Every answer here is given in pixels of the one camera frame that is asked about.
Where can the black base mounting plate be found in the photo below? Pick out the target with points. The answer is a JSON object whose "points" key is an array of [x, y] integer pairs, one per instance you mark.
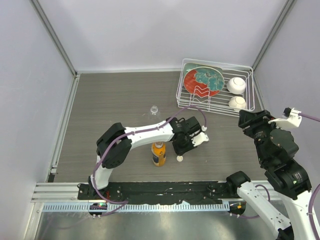
{"points": [[169, 193]]}

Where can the red and teal plate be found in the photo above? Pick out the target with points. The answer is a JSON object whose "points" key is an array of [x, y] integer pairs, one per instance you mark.
{"points": [[202, 80]]}

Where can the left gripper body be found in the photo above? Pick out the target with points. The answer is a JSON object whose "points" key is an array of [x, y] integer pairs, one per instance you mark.
{"points": [[183, 146]]}

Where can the white wire dish rack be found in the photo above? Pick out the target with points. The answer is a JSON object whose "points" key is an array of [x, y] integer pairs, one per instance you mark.
{"points": [[219, 103]]}

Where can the upper white bowl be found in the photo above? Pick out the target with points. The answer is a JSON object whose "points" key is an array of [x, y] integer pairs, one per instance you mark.
{"points": [[236, 85]]}

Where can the clear empty plastic bottle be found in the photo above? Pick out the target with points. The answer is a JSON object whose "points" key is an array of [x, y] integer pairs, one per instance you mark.
{"points": [[154, 113]]}

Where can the aluminium frame rail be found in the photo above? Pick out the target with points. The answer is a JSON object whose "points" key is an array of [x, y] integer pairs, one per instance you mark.
{"points": [[55, 192]]}

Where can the orange juice bottle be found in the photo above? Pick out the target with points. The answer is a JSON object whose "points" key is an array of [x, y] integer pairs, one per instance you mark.
{"points": [[158, 150]]}

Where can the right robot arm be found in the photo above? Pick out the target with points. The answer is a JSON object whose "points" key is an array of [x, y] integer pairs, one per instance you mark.
{"points": [[276, 148]]}

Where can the white bowl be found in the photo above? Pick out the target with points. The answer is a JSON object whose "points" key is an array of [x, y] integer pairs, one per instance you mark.
{"points": [[237, 103], [236, 85]]}

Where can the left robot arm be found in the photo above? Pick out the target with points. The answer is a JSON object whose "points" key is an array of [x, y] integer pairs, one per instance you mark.
{"points": [[116, 143]]}

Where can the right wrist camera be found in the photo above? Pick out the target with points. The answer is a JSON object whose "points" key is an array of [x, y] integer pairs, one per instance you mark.
{"points": [[290, 119]]}

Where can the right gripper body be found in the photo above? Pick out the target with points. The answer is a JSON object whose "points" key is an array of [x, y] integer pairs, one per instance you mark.
{"points": [[258, 129]]}

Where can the white bottle cap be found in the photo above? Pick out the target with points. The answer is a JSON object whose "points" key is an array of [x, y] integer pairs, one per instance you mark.
{"points": [[179, 158]]}

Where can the slotted cable duct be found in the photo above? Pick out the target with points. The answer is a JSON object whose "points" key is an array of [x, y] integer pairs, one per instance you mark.
{"points": [[100, 207]]}

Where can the lower white bowl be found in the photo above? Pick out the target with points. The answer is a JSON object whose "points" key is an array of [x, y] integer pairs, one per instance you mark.
{"points": [[237, 103]]}

